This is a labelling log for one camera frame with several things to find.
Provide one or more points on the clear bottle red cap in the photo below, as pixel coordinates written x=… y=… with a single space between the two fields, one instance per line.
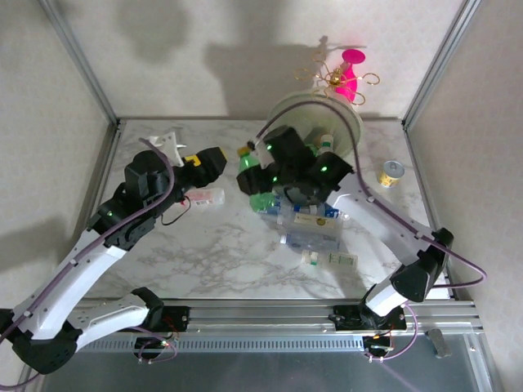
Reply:
x=212 y=197

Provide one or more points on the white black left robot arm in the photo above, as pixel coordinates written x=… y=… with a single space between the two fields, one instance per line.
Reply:
x=81 y=269

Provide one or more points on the green Sprite bottle yellow cap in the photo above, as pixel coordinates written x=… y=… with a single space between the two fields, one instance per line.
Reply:
x=247 y=161

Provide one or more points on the clear soda water bottle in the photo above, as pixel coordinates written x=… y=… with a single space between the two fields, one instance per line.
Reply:
x=274 y=209

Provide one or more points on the grey waste bin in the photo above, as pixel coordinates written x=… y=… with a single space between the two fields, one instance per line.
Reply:
x=286 y=110

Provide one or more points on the aluminium side rail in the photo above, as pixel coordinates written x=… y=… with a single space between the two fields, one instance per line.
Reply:
x=107 y=159

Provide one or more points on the green plastic bin liner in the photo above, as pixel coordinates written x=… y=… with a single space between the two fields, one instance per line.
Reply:
x=318 y=110

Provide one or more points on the small circuit board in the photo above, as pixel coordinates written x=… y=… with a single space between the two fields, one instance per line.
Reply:
x=147 y=345

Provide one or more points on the pink plastic goblet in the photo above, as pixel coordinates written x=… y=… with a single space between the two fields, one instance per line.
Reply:
x=349 y=87

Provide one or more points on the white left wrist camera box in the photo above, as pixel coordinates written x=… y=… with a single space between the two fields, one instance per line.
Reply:
x=167 y=143

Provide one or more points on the clear bottle green white label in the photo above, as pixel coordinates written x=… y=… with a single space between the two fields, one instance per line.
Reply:
x=341 y=258

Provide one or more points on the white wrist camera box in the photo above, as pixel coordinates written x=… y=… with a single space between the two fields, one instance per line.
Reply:
x=167 y=143
x=261 y=157

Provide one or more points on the grey metal lower shelf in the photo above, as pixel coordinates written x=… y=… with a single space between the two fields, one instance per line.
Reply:
x=261 y=371

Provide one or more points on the large clear bottle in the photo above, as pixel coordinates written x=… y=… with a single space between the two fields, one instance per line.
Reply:
x=310 y=243

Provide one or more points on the aluminium frame post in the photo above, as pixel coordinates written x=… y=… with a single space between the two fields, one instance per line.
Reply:
x=439 y=61
x=77 y=61

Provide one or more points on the rectangular clear bottle white label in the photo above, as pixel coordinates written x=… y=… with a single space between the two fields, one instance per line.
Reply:
x=314 y=221

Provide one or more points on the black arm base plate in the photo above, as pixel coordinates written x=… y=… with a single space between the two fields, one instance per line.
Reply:
x=177 y=318
x=343 y=318

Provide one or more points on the aluminium front rail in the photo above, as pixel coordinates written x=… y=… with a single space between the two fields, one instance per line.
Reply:
x=261 y=316

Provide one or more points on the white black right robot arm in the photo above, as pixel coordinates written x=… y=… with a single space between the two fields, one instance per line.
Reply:
x=380 y=216

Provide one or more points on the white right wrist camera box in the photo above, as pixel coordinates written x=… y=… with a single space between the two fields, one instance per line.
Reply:
x=261 y=157

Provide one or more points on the clear water bottle blue label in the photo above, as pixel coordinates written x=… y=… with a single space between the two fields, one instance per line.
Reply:
x=333 y=211

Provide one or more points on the yellow tin can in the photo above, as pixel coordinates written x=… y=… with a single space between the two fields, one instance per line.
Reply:
x=390 y=173

